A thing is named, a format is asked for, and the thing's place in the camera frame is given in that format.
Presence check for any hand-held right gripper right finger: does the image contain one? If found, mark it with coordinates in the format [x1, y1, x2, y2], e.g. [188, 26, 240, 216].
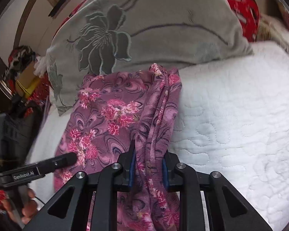
[162, 149, 273, 231]

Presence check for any brown wooden door frame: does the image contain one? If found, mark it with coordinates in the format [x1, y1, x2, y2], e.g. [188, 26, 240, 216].
[13, 0, 43, 51]

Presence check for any red patterned cloth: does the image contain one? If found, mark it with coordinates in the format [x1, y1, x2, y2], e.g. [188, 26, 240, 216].
[24, 73, 51, 117]

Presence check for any yellow packet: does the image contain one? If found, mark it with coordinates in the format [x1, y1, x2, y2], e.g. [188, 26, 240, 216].
[16, 77, 43, 100]

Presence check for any black white red cloth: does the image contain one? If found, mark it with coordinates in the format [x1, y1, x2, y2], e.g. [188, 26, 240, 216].
[1, 45, 37, 82]

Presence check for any person's red patterned clothing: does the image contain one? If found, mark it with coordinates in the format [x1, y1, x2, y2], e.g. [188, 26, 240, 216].
[0, 190, 10, 213]

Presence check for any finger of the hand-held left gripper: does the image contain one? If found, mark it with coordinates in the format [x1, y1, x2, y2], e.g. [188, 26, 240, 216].
[37, 152, 78, 175]

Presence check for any grey floral pillow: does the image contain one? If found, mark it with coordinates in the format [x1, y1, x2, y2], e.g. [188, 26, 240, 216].
[46, 0, 255, 116]

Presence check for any dark storage bin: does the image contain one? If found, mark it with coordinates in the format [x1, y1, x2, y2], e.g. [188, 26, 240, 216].
[0, 101, 43, 161]

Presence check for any person's left hand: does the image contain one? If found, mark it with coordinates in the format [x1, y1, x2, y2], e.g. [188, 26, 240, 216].
[21, 188, 39, 224]

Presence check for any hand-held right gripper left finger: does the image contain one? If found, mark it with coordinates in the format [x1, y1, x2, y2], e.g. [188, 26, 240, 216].
[22, 140, 136, 231]

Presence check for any red patterned blanket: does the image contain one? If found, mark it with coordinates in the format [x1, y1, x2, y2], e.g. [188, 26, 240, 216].
[214, 0, 262, 43]

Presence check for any small white cloth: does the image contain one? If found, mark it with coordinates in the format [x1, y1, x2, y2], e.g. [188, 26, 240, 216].
[34, 55, 50, 76]

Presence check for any cream fluffy cloth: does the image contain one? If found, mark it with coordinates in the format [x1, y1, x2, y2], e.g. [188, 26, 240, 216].
[257, 13, 289, 54]

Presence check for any pink floral garment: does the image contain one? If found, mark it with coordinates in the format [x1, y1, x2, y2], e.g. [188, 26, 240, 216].
[53, 63, 183, 231]

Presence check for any white quilted bedspread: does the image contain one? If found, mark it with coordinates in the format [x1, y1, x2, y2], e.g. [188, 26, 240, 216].
[29, 41, 289, 231]

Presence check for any cardboard box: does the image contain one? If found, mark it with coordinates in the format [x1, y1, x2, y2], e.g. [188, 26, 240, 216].
[16, 61, 40, 94]

